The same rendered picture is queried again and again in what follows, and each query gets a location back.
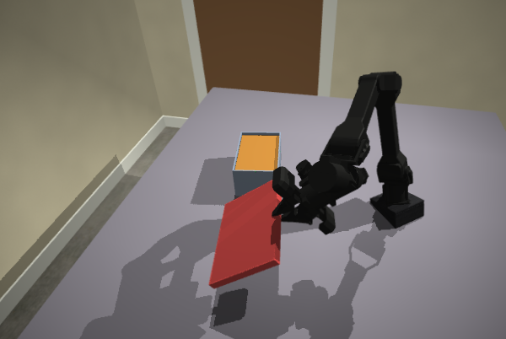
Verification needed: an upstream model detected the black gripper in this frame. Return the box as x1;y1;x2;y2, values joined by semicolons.
272;166;338;235

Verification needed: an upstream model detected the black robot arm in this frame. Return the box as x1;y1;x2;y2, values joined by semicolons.
296;72;413;205

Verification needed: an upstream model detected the red rectangular slab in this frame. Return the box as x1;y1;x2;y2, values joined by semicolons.
209;180;282;288

